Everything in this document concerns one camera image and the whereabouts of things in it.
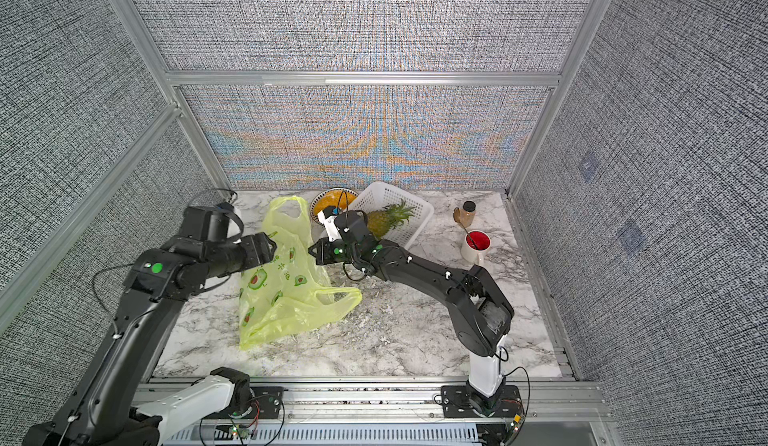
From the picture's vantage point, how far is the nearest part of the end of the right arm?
716 mm

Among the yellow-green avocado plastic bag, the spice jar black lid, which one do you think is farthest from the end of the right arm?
the spice jar black lid

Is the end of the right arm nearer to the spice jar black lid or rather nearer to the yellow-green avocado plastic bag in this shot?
the yellow-green avocado plastic bag
